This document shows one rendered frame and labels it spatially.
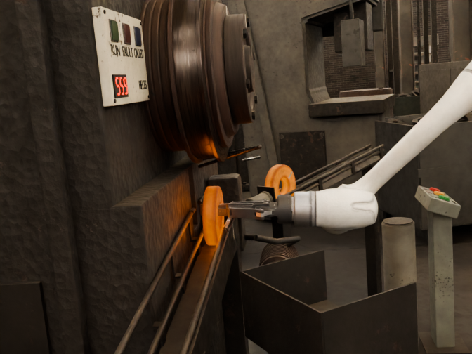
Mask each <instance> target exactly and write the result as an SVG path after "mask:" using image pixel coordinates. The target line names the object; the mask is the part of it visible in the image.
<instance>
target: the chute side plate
mask: <svg viewBox="0 0 472 354"><path fill-rule="evenodd" d="M232 225H233V226H232ZM233 229H234V234H233ZM238 233H239V227H238V219H237V218H233V220H232V222H231V224H230V227H229V228H228V231H227V233H226V236H225V239H224V242H223V246H222V249H221V252H220V255H219V257H218V262H217V264H216V268H215V272H214V275H213V277H212V280H211V284H210V287H209V290H208V293H207V295H206V300H205V302H204V306H203V309H202V313H201V315H200V319H199V323H198V325H197V328H196V331H195V335H194V338H193V340H192V344H191V347H190V351H189V353H188V354H204V352H206V354H209V349H210V345H211V340H212V338H213V335H214V330H215V326H216V321H217V318H218V314H219V310H220V307H221V302H222V299H223V294H224V291H225V286H226V283H227V280H228V275H229V272H230V267H231V264H232V260H233V258H234V255H235V252H236V250H237V243H236V237H237V234H238Z"/></svg>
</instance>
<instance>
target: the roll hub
mask: <svg viewBox="0 0 472 354"><path fill-rule="evenodd" d="M246 23H247V17H246V21H245V14H244V13H242V14H234V15H227V16H226V17H225V20H224V24H223V57H224V68H225V82H226V88H227V94H228V102H229V106H230V112H231V115H232V120H233V121H234V123H235V124H249V123H253V122H254V120H253V119H252V115H251V112H252V111H255V105H256V104H255V102H254V96H255V75H254V59H253V53H252V48H251V38H250V33H249V28H248V27H247V28H246ZM243 29H246V30H247V38H246V39H244V37H243ZM246 79H249V81H250V88H247V87H246Z"/></svg>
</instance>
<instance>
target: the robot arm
mask: <svg viewBox="0 0 472 354"><path fill-rule="evenodd" d="M471 111H472V61H471V62H470V63H469V64H468V66H467V67H466V68H465V69H464V70H463V71H462V72H461V73H460V74H459V76H458V77H457V78H456V80H455V81H454V83H453V84H452V85H451V87H450V88H449V89H448V90H447V92H446V93H445V94H444V96H443V97H442V98H441V99H440V100H439V101H438V102H437V103H436V104H435V105H434V107H433V108H432V109H431V110H430V111H429V112H428V113H427V114H426V115H425V116H424V117H423V118H422V119H421V120H420V121H419V122H418V123H417V124H416V125H415V126H414V127H413V128H412V129H411V130H410V131H409V132H408V133H407V134H406V135H405V136H404V137H403V138H402V139H401V140H400V141H399V142H398V143H397V144H396V145H395V146H394V147H393V148H392V149H391V150H390V151H389V152H388V153H387V154H386V155H385V156H384V157H383V158H382V159H381V160H380V161H379V162H378V163H377V164H376V165H375V166H374V167H373V168H372V169H371V170H370V171H369V172H368V173H366V174H365V175H364V176H363V177H362V178H361V179H360V180H358V181H356V182H355V183H353V184H350V185H345V184H342V185H341V186H339V187H338V188H331V189H326V190H321V191H315V192H313V191H310V192H295V193H294V196H293V197H292V196H291V195H278V196H277V202H270V200H266V199H262V200H254V201H243V202H231V203H221V204H219V205H218V216H228V218H252V219H258V220H264V218H270V217H272V216H276V217H277V222H278V223H279V224H291V223H292V221H294V225H295V226H302V227H303V226H311V227H314V226H316V227H322V228H323V229H324V230H326V231H327V232H329V233H332V234H342V233H345V232H347V231H348V230H353V229H359V228H364V227H367V226H369V225H372V224H374V223H375V222H376V218H377V214H378V204H377V200H376V197H375V195H374V194H375V193H376V192H377V191H378V190H379V189H380V188H381V187H382V186H383V185H384V184H385V183H386V182H387V181H388V180H389V179H391V178H392V177H393V176H394V175H395V174H396V173H397V172H399V170H401V168H403V167H404V166H405V165H406V164H407V163H408V162H410V161H411V160H412V159H413V158H414V157H416V156H417V155H418V154H419V153H420V152H421V151H422V150H423V149H424V148H425V147H426V146H428V145H429V144H430V143H431V142H432V141H433V140H435V139H436V138H437V137H438V136H439V135H440V134H441V133H442V132H443V131H444V130H446V129H447V128H448V127H450V126H451V125H452V124H453V123H455V122H456V121H457V120H459V119H460V118H462V117H463V116H464V115H466V114H468V113H469V112H471Z"/></svg>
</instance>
